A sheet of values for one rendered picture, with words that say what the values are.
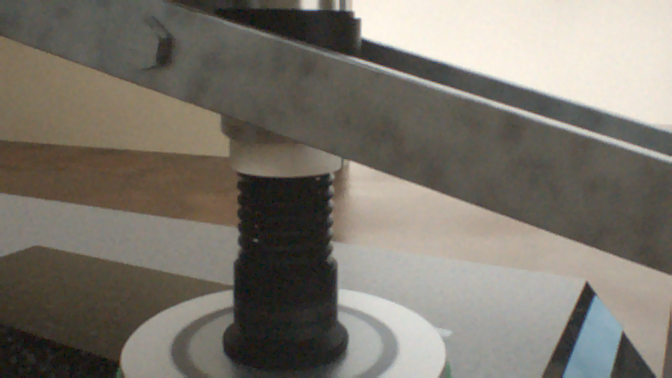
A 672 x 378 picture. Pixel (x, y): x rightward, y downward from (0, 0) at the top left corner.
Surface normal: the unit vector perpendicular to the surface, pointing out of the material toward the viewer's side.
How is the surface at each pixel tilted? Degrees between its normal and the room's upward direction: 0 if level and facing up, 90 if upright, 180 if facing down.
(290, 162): 90
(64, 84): 90
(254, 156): 90
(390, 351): 0
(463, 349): 0
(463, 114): 90
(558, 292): 0
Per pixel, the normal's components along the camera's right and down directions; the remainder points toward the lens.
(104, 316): 0.01, -0.97
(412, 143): -0.37, 0.21
